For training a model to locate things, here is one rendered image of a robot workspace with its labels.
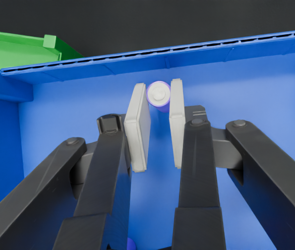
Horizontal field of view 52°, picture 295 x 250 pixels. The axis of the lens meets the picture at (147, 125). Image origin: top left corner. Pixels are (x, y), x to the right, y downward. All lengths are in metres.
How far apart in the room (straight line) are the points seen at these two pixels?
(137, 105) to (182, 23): 0.56
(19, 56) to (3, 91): 0.34
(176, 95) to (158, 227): 0.15
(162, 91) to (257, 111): 0.10
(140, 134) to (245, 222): 0.16
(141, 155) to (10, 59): 0.48
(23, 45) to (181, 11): 0.35
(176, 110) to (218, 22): 0.58
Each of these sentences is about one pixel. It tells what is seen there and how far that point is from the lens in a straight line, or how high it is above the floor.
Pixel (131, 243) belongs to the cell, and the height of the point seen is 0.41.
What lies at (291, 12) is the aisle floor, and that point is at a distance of 0.76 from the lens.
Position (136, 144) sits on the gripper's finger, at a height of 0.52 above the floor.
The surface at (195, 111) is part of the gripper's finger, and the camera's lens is 0.17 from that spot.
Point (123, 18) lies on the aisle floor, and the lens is 0.74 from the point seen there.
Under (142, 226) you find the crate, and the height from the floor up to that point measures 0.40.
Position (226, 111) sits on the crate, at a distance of 0.27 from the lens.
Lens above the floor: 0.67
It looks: 83 degrees down
